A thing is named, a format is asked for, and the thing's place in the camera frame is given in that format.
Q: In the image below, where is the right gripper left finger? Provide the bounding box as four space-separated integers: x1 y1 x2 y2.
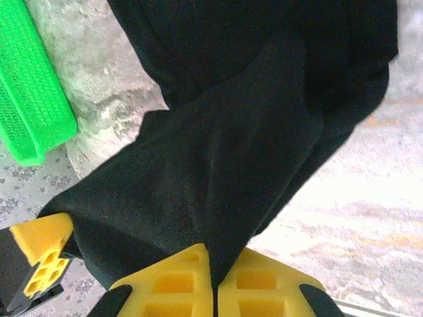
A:
88 242 216 317

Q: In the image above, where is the black t-shirt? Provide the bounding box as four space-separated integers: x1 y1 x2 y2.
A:
36 0 399 298

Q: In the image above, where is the green plastic basket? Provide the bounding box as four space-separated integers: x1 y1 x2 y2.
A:
0 0 79 167

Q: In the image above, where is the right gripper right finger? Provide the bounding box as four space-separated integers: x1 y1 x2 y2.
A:
216 246 346 317

